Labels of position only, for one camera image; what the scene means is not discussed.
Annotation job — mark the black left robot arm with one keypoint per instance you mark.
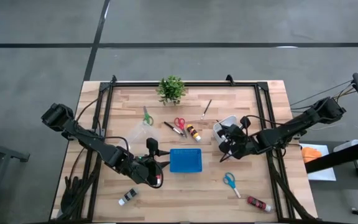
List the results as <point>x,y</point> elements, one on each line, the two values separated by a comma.
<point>89,140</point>

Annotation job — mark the red scissors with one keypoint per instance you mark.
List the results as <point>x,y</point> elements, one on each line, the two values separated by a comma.
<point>182,127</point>

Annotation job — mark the black pen-like brush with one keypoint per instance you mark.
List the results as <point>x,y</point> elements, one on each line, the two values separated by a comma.
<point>170,126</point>

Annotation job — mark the thin brush with gold ferrule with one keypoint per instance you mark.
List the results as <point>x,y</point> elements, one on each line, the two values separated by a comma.
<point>221,125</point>

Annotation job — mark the white plastic bin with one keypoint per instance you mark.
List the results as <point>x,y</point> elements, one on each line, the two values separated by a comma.
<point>228,119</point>

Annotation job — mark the white side container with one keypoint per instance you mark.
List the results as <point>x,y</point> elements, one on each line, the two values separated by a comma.
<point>346,144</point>

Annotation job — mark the green scissors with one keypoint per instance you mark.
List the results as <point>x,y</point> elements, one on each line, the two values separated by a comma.
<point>148,118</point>

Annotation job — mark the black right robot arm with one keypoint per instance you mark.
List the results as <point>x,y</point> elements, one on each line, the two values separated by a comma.
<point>291,129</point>

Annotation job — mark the orange cloth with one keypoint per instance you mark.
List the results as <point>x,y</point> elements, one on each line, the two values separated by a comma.
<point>311,154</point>

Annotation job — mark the white paper sheet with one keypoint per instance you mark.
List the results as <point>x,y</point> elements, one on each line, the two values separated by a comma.
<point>325,174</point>

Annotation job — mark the clear plastic bin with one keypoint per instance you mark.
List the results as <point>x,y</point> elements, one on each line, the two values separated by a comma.
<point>138,133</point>

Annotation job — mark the yellow paint bottle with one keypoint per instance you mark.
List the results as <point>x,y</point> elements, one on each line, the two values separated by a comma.
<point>194,132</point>

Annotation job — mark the dark red paint bottle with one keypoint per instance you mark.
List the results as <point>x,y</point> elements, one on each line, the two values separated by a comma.
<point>256,203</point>

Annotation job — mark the blue plastic basket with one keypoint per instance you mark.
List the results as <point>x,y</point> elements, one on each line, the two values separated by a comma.
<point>186,160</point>

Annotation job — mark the black aluminium table frame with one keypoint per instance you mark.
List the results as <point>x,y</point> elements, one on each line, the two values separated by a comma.
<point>197,84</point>

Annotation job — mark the orange paint bottle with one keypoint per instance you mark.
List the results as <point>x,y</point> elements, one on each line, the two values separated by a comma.
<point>158,180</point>

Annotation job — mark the grey paint bottle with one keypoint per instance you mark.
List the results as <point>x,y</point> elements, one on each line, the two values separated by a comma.
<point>128,196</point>

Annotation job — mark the grey side table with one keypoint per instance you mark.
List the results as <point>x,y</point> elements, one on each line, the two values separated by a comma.
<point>11,153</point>

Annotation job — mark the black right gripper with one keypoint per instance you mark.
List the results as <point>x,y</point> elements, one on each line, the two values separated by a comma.
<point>242,144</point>

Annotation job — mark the thin brush with silver ferrule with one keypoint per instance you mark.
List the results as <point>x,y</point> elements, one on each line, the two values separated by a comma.
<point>206,109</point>

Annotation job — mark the blue scissors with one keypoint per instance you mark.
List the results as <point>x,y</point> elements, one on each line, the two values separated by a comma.
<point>232,185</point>

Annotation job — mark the small artificial potted plant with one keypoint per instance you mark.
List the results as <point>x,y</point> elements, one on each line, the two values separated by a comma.
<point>171,90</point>

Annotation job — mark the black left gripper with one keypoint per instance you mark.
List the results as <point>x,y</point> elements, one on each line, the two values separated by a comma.
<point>143,171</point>

